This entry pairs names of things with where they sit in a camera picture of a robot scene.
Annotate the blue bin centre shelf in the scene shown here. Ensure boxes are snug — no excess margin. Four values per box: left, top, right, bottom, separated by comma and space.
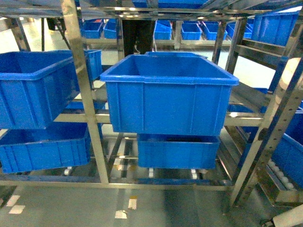
100, 54, 239, 136

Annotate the blue bin shelf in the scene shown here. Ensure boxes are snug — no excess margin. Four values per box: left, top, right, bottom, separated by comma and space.
100, 54, 239, 136
0, 51, 80, 130

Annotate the stainless steel shelf rack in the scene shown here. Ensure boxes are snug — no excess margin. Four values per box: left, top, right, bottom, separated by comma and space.
0, 0, 303, 206

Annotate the blue bin left shelf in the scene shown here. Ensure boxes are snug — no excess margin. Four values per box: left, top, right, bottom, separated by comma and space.
0, 51, 80, 130

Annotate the blue bin lower centre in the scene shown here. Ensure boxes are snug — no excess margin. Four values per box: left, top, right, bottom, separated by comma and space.
137, 134, 220, 169

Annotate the blue bin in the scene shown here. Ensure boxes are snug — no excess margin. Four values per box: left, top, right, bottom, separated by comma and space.
137, 134, 220, 169
0, 122, 91, 174

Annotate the blue bin lower left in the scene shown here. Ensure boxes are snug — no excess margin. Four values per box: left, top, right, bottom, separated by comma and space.
0, 122, 91, 174

